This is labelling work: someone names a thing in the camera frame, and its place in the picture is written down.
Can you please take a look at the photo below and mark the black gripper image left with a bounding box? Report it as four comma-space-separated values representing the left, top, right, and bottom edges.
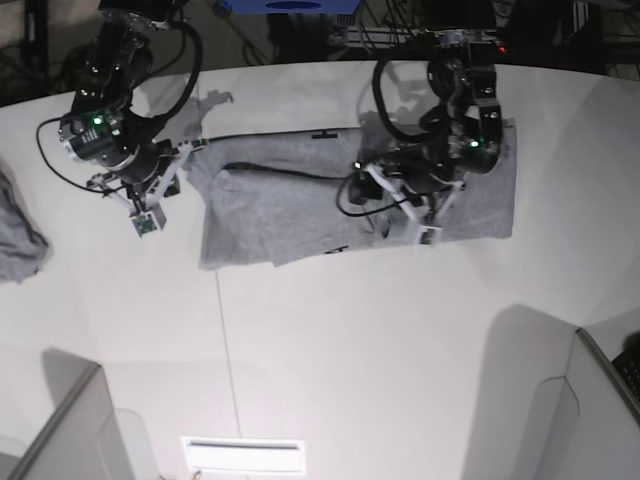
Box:
59, 112, 181, 198

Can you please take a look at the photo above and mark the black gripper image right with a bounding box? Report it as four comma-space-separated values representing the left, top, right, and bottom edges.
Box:
347, 134, 502, 205

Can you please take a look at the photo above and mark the grey T-shirt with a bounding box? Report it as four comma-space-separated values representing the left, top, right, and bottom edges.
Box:
185, 122, 517, 270

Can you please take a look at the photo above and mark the white power strip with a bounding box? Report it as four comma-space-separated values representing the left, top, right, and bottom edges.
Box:
327, 26, 506, 56

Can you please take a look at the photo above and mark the grey cloth at left edge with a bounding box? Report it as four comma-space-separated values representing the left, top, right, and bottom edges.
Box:
1, 159, 52, 285

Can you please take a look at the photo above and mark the blue box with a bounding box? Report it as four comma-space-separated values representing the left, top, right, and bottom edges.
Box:
223, 0, 360, 14

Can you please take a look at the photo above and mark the grey left partition panel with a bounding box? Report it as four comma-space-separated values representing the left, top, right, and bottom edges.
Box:
8, 362, 135, 480

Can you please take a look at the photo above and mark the grey partition panel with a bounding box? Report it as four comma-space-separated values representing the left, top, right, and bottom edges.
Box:
514, 329, 639, 479
8, 362, 135, 480

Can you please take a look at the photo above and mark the black keyboard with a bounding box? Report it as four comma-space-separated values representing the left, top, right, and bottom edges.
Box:
613, 348, 640, 400

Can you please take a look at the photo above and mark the grey right partition panel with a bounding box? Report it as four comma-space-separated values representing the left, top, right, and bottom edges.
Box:
514, 329, 639, 479

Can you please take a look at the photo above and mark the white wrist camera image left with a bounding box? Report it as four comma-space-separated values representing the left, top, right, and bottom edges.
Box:
86, 139, 209, 237

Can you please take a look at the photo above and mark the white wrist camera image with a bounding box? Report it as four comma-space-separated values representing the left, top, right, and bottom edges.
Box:
346, 162, 466, 245
86, 139, 209, 237

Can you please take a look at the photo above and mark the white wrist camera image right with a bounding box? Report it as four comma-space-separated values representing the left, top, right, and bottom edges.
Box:
346, 162, 466, 245

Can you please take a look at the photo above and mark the black cable image right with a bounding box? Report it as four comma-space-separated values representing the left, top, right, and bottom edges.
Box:
219, 54, 451, 236

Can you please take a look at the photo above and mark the black cable image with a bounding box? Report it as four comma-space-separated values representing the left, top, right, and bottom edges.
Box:
35, 21, 203, 197
219, 54, 451, 236

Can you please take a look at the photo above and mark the black cable image left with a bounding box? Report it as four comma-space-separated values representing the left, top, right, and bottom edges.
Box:
35, 21, 203, 197

